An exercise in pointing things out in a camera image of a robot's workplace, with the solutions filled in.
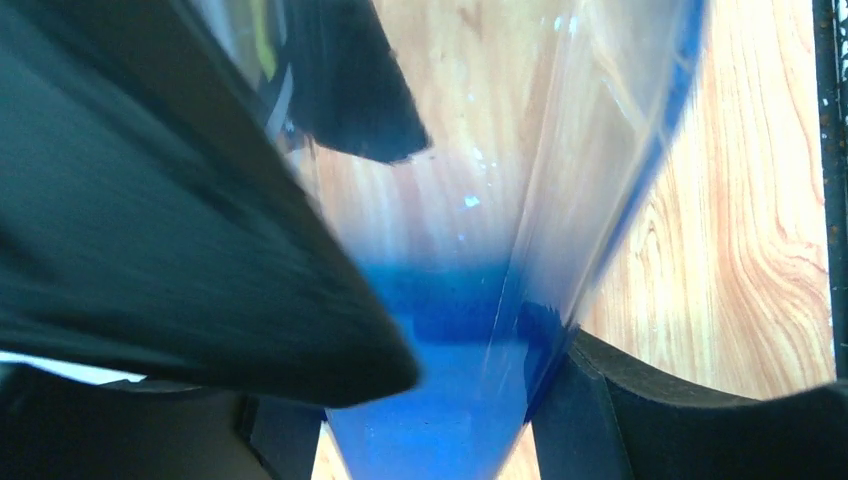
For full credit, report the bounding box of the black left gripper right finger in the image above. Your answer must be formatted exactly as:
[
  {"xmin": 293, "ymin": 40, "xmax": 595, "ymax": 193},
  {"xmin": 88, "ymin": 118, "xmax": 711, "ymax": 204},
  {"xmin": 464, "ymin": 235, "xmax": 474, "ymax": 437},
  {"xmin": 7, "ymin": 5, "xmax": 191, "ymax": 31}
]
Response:
[{"xmin": 532, "ymin": 332, "xmax": 847, "ymax": 479}]

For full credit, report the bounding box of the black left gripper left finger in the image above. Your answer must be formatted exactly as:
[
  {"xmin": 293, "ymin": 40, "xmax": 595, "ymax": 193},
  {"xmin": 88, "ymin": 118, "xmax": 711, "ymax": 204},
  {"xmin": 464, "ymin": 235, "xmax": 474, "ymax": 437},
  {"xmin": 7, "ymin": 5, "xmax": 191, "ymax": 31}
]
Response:
[{"xmin": 1, "ymin": 363, "xmax": 324, "ymax": 479}]

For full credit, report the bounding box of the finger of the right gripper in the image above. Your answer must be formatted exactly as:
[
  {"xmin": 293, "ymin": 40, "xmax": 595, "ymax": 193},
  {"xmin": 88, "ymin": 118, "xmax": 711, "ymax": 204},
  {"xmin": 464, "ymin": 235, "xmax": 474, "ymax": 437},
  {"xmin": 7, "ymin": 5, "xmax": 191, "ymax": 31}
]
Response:
[
  {"xmin": 1, "ymin": 1, "xmax": 421, "ymax": 408},
  {"xmin": 283, "ymin": 1, "xmax": 432, "ymax": 164}
]

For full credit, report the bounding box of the blue clear square bottle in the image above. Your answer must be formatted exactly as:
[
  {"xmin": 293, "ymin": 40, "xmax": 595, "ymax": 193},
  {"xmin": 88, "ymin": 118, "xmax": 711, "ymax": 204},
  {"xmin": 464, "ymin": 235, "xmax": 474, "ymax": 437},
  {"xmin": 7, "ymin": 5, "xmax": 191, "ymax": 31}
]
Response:
[{"xmin": 197, "ymin": 1, "xmax": 707, "ymax": 479}]

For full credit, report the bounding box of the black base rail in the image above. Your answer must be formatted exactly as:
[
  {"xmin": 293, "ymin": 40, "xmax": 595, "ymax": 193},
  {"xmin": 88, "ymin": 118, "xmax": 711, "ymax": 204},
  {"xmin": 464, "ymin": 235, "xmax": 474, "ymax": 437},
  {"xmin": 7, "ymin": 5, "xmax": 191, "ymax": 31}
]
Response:
[{"xmin": 812, "ymin": 1, "xmax": 847, "ymax": 380}]

